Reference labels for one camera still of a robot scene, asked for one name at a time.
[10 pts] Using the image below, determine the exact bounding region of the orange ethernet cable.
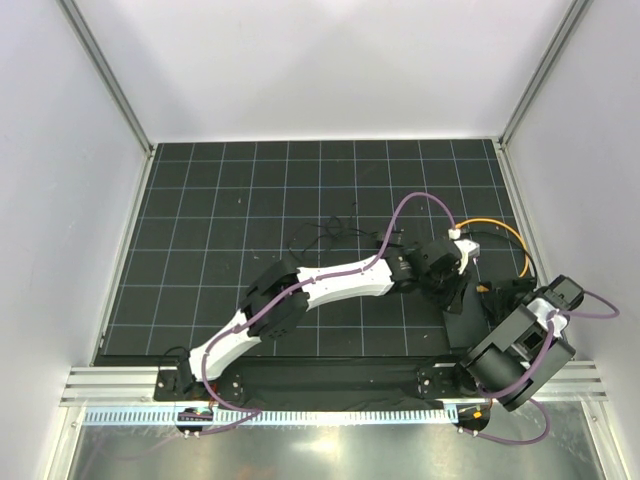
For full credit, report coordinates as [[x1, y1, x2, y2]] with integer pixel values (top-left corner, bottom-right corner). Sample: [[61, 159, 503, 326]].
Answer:
[[457, 217, 531, 296]]

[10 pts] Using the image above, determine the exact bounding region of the black network switch box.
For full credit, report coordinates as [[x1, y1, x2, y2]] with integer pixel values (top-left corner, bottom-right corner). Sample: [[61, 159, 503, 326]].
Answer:
[[444, 286, 489, 354]]

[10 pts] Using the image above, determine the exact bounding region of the black power adapter with cord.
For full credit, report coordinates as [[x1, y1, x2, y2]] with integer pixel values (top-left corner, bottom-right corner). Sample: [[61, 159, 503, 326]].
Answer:
[[285, 201, 386, 263]]

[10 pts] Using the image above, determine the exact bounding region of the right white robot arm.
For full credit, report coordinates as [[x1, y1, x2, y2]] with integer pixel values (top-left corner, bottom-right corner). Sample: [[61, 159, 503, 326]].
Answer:
[[450, 275, 584, 411]]

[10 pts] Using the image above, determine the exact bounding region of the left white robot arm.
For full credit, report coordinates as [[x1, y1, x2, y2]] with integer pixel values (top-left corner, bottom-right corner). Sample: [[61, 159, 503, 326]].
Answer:
[[176, 238, 480, 400]]

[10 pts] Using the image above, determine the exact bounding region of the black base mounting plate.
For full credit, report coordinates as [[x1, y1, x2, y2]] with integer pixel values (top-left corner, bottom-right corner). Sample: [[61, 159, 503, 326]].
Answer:
[[154, 356, 477, 409]]

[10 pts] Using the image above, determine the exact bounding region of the black grid cutting mat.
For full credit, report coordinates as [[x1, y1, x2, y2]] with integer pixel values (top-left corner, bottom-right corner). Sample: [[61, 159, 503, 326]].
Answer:
[[95, 139, 531, 366]]

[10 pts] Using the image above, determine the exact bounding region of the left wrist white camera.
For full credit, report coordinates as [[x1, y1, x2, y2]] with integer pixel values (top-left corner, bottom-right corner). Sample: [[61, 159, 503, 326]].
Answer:
[[454, 239, 480, 274]]

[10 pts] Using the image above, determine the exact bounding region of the aluminium front rail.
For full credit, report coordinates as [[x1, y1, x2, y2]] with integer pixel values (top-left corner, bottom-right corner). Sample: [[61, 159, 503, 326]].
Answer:
[[59, 361, 608, 407]]

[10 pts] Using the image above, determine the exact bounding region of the white slotted cable duct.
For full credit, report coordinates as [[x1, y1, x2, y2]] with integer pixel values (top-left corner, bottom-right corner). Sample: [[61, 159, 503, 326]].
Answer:
[[83, 405, 458, 427]]

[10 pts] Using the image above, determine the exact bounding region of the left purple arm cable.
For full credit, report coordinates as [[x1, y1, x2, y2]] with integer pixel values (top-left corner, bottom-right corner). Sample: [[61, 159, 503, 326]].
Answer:
[[199, 192, 461, 431]]

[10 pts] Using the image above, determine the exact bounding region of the right aluminium frame post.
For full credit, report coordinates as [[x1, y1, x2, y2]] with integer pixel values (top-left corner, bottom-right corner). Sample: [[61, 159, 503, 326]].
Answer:
[[498, 0, 592, 149]]

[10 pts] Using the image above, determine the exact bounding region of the aluminium frame post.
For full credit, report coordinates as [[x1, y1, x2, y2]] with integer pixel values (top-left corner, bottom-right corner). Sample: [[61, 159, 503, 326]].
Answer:
[[498, 0, 592, 149], [56, 0, 154, 156]]

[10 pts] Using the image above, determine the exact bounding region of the left aluminium frame post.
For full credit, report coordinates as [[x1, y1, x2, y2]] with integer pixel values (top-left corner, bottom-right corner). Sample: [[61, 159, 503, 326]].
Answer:
[[56, 0, 154, 156]]

